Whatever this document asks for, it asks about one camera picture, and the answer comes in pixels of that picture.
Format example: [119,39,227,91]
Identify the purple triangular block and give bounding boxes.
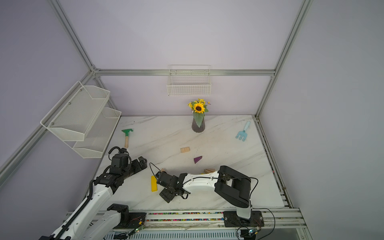
[194,156,203,164]

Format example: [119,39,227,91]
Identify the wooden rectangular block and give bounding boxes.
[181,147,191,153]

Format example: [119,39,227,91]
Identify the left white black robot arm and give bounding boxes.
[40,154,148,240]

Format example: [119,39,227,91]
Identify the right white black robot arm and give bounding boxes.
[155,166,252,221]

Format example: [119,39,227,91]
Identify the yellow rectangular block left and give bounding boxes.
[151,176,158,192]

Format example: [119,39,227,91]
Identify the wooden triangle block back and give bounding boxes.
[204,169,216,174]

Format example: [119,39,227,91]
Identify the dark ribbed vase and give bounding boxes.
[192,118,206,133]

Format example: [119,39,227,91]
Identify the two-tier white mesh shelf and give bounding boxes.
[40,82,121,159]

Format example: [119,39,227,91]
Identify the sunflower bouquet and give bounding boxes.
[188,99,211,125]

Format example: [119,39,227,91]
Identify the light blue toy rake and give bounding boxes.
[236,121,251,142]

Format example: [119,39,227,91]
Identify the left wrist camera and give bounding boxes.
[110,153,132,176]

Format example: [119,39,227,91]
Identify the green toy hoe wooden handle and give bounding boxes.
[122,129,134,149]

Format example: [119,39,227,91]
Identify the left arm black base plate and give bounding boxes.
[113,212,147,229]

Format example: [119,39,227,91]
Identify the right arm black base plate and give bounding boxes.
[223,211,265,228]

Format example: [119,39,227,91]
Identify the white wire wall basket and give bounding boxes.
[167,65,212,97]

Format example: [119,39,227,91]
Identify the aluminium frame profiles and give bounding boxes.
[0,0,313,240]

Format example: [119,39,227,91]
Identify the aluminium mounting rail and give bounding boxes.
[58,207,307,233]

